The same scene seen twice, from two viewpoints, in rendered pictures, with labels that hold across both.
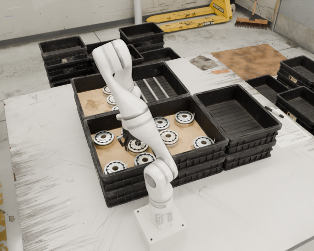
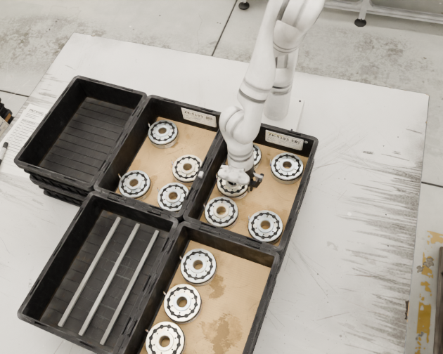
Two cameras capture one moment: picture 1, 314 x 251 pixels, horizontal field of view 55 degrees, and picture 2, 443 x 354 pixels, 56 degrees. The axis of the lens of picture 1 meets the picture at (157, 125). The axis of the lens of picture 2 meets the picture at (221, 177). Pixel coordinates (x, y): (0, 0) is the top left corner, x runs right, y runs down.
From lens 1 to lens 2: 1.61 m
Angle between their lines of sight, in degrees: 72
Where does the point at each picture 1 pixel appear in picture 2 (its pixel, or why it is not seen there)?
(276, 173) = not seen: hidden behind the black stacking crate
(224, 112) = (76, 165)
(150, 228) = (292, 109)
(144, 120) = not seen: hidden behind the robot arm
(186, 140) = (169, 157)
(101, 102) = (203, 328)
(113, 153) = (267, 201)
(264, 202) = (165, 87)
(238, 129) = (98, 131)
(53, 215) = (373, 210)
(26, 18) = not seen: outside the picture
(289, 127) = (23, 130)
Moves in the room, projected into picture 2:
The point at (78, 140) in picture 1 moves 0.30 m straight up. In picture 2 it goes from (280, 317) to (286, 291)
